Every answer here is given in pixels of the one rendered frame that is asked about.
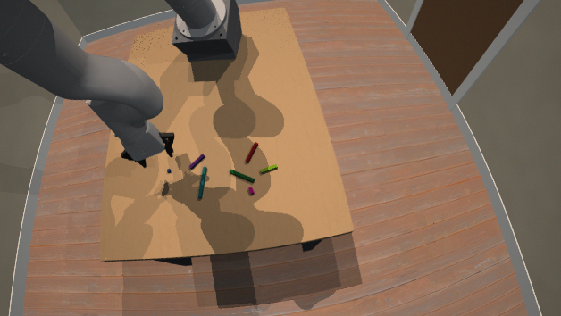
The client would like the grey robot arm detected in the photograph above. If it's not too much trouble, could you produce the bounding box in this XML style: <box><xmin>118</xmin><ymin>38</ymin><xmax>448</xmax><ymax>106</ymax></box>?
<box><xmin>0</xmin><ymin>0</ymin><xmax>226</xmax><ymax>143</ymax></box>

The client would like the turquoise rod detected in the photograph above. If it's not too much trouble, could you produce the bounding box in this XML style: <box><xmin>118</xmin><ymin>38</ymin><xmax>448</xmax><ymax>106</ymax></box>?
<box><xmin>198</xmin><ymin>167</ymin><xmax>207</xmax><ymax>198</ymax></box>

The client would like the red rod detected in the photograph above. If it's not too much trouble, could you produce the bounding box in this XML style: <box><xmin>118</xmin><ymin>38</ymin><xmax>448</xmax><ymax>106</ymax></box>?
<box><xmin>246</xmin><ymin>142</ymin><xmax>258</xmax><ymax>163</ymax></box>

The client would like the purple rod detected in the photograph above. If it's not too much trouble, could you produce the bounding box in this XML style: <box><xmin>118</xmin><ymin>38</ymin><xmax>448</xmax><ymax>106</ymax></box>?
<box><xmin>189</xmin><ymin>154</ymin><xmax>205</xmax><ymax>170</ymax></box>

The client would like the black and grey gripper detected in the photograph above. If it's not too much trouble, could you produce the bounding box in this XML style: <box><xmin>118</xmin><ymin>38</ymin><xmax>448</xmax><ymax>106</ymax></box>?
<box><xmin>120</xmin><ymin>120</ymin><xmax>174</xmax><ymax>168</ymax></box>

